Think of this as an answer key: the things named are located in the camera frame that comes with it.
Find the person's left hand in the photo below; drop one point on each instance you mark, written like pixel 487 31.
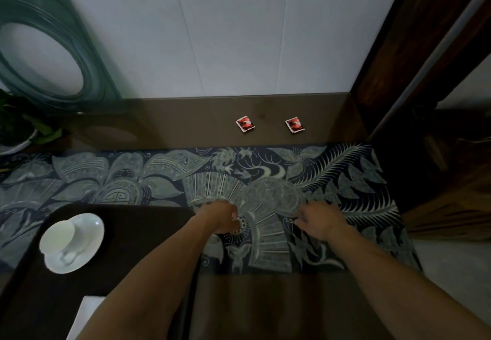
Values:
pixel 216 215

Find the dark wooden cabinet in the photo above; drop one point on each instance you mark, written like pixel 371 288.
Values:
pixel 441 182

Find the person's left forearm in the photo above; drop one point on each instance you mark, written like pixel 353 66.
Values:
pixel 153 282

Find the white teacup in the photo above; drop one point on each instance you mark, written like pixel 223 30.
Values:
pixel 57 238

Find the dark wooden door frame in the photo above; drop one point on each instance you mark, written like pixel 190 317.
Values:
pixel 406 32

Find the person's right forearm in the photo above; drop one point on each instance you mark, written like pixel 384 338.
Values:
pixel 391 293

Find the dark serving tray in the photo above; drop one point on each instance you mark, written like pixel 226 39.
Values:
pixel 126 243

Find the white saucer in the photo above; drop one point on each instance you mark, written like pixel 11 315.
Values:
pixel 90 236

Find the green panel with oval opening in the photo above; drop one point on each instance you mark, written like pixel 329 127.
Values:
pixel 96 67

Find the green potted plant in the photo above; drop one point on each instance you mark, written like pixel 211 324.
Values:
pixel 19 125

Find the clear glass dish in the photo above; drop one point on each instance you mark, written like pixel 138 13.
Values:
pixel 270 197

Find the blue patterned table runner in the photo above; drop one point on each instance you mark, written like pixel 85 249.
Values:
pixel 134 178

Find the white paper napkin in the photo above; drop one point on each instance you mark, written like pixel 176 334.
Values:
pixel 86 316

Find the person's right fingers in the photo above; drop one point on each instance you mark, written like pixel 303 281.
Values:
pixel 301 219

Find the person's right hand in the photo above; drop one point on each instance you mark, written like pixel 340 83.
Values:
pixel 322 219

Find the red sachet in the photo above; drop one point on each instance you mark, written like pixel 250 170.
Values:
pixel 245 123
pixel 294 124

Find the person's left fingers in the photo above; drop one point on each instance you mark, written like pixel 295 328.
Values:
pixel 234 224

